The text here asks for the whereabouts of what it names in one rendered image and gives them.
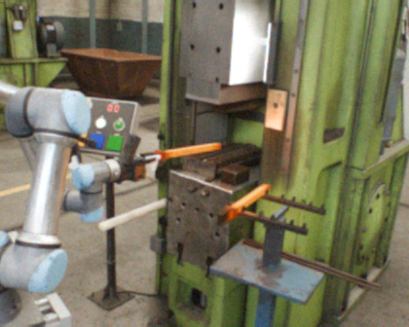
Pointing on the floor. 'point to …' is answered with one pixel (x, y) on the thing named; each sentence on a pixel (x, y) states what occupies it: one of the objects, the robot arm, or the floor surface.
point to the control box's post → (110, 235)
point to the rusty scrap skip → (111, 72)
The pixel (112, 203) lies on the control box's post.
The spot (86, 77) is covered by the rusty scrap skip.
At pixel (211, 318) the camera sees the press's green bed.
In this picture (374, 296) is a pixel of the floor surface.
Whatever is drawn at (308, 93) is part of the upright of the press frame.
